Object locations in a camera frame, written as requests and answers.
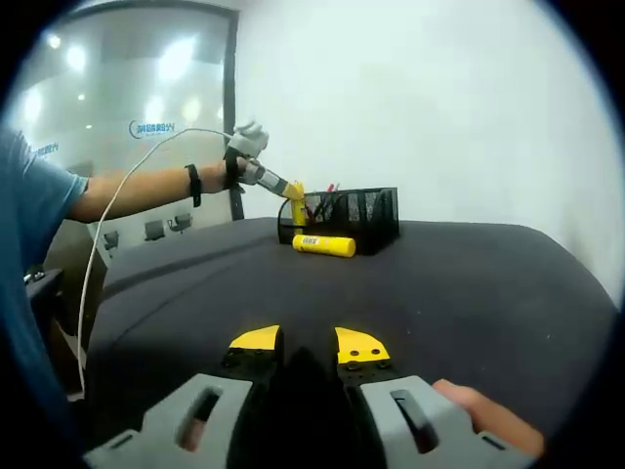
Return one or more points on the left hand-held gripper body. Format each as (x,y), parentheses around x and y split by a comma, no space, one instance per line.
(249,139)

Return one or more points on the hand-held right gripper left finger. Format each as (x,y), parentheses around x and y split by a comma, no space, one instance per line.
(161,430)

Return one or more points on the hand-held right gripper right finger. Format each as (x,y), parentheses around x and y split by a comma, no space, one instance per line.
(381,415)

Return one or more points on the yellow glue stick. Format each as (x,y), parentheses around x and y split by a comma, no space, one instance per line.
(298,212)
(322,245)

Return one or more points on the red and black marker pen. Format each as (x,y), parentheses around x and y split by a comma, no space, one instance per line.
(330,187)

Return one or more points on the black mesh holder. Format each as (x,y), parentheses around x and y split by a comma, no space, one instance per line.
(371,220)

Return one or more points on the person's left hand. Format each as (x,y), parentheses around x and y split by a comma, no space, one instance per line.
(232,171)

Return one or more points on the person's right hand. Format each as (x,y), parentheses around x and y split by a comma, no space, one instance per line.
(493,420)

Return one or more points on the black wristband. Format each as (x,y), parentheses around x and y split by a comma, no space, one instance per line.
(194,185)

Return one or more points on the frosted glass partition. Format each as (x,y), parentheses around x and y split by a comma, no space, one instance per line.
(122,73)

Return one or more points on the person's blue shirt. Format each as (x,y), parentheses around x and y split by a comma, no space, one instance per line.
(29,220)

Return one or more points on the black partition frame post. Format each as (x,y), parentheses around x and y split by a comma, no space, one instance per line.
(232,122)

